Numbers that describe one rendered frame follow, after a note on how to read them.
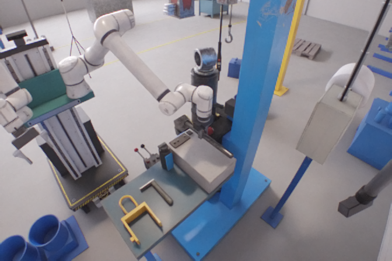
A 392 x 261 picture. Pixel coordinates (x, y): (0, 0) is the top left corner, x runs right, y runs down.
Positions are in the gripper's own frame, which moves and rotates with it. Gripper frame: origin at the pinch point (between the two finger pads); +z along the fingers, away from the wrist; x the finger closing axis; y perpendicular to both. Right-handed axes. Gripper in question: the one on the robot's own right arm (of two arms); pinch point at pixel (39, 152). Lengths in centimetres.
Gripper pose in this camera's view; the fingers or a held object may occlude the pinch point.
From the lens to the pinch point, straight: 132.4
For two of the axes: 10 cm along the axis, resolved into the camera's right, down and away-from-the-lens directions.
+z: 3.9, 7.9, 4.7
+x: -5.8, 6.0, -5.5
